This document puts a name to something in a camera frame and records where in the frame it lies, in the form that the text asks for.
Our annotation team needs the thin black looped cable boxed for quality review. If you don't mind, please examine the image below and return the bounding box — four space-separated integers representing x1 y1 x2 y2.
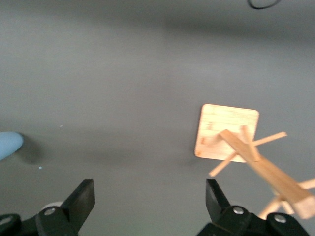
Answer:
247 0 280 10

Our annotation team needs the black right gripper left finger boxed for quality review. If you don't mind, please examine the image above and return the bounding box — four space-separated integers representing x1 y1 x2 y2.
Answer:
0 178 96 236

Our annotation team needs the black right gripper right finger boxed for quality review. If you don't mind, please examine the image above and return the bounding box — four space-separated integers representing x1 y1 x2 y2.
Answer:
196 178 311 236

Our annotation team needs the light blue plastic cup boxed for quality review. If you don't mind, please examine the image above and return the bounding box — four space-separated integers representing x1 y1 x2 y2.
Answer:
0 131 25 162

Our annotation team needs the wooden mug tree rack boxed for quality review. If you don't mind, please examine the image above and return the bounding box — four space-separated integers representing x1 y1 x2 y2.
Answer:
193 103 315 220

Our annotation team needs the dark grey table mat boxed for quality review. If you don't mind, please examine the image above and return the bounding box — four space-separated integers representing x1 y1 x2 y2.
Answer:
0 0 315 236

